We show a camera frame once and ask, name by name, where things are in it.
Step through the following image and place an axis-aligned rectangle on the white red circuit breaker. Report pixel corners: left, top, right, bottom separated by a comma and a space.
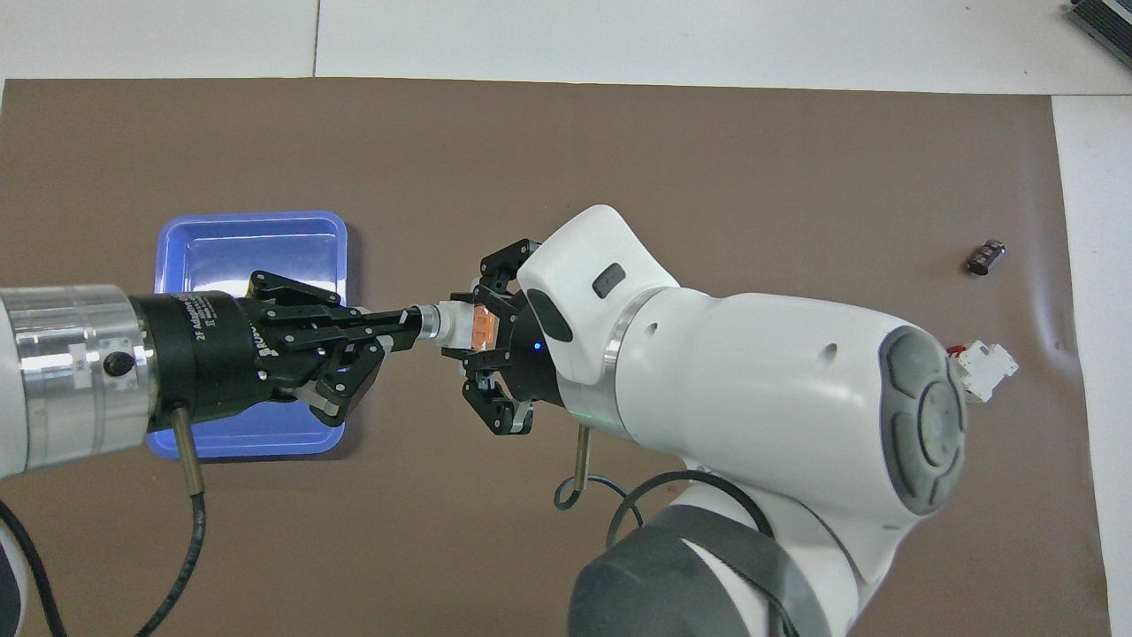
946, 341, 1020, 404

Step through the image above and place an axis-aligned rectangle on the blue plastic tray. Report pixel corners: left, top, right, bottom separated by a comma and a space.
144, 210, 348, 459

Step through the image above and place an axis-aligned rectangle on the small black terminal block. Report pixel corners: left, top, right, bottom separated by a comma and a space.
966, 238, 1009, 277

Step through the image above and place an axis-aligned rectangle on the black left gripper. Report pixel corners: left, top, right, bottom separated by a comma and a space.
133, 292, 424, 434

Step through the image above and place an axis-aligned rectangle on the grey ribbed device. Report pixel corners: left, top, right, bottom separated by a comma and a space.
1066, 0, 1132, 45

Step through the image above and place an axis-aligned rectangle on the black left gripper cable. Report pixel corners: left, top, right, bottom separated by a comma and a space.
0, 403, 209, 637

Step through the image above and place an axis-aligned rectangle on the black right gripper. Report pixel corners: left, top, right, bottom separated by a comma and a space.
248, 237, 576, 437

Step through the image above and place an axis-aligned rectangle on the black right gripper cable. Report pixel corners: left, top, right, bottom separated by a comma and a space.
554, 423, 801, 637

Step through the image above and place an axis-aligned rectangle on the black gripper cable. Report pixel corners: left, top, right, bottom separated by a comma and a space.
554, 423, 801, 637
0, 403, 209, 637

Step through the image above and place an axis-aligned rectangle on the brown table mat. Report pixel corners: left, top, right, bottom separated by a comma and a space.
0, 78, 1113, 637

